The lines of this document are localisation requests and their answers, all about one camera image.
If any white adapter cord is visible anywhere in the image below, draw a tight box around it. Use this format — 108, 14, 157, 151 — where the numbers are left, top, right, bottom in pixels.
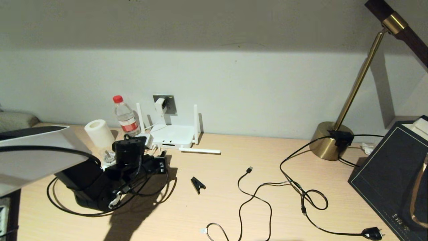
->
145, 115, 164, 156

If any white power adapter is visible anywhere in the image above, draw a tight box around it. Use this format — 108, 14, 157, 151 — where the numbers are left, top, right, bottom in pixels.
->
154, 98, 167, 116

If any black ethernet cable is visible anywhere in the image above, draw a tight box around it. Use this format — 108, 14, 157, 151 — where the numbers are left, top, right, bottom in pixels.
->
47, 151, 172, 217

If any white router with antennas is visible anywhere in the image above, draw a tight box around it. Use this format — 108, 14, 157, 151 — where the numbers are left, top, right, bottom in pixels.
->
135, 103, 222, 154

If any grey white plug night light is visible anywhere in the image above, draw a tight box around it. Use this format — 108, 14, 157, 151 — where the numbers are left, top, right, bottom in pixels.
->
100, 150, 117, 168

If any black plastic clip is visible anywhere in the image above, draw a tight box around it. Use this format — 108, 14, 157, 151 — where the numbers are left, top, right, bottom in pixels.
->
191, 176, 207, 194

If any clear water bottle red cap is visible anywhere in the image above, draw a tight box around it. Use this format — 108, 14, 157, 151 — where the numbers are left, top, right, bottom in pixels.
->
113, 95, 141, 136

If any white paper roll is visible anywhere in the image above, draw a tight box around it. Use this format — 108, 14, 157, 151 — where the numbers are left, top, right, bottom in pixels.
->
85, 119, 116, 151

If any grey cushion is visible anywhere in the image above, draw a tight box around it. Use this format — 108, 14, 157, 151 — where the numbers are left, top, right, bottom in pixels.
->
0, 111, 40, 133

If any brass desk lamp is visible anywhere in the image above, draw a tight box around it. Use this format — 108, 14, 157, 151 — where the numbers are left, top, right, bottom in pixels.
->
310, 0, 428, 160

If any black box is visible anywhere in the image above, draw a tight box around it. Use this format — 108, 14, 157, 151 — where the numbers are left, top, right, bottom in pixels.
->
348, 115, 428, 241

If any grey wall socket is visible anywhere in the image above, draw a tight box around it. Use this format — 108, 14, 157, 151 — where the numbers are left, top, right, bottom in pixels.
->
153, 94, 177, 115

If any black USB cable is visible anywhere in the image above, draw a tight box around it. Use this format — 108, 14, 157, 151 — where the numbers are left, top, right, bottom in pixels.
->
201, 166, 292, 241

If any black lamp power cord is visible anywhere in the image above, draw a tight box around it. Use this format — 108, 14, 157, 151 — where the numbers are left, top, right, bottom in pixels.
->
280, 134, 385, 241

